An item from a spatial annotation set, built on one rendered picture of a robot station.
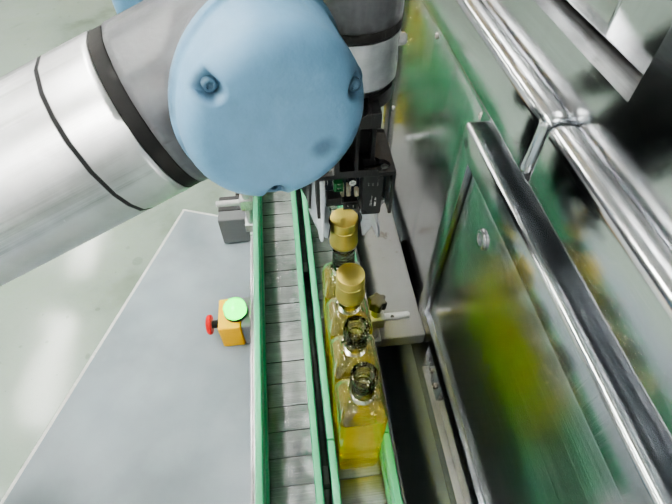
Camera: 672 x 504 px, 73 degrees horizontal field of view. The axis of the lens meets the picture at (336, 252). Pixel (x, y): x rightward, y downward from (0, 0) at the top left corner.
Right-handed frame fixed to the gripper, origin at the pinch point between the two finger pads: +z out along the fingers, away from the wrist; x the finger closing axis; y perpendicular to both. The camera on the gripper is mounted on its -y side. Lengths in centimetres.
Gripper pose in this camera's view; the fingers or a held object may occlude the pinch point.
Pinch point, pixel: (344, 222)
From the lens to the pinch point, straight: 54.2
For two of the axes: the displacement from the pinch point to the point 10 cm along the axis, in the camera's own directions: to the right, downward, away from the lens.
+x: 9.9, -0.8, 0.7
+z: 0.0, 6.3, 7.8
